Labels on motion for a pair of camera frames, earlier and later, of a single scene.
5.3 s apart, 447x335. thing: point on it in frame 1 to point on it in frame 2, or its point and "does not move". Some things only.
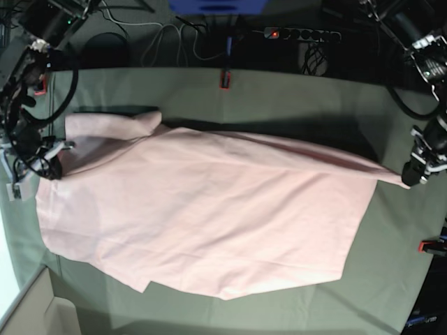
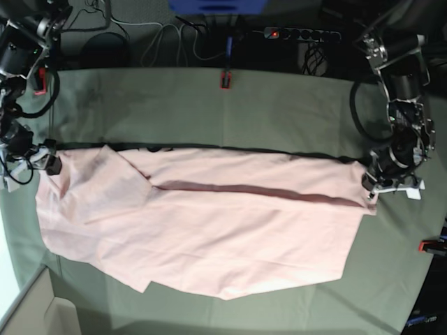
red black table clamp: x=225 y=80 does not move
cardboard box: x=40 y=313 does not move
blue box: x=217 y=7 does not move
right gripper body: x=431 y=150 to x=392 y=174
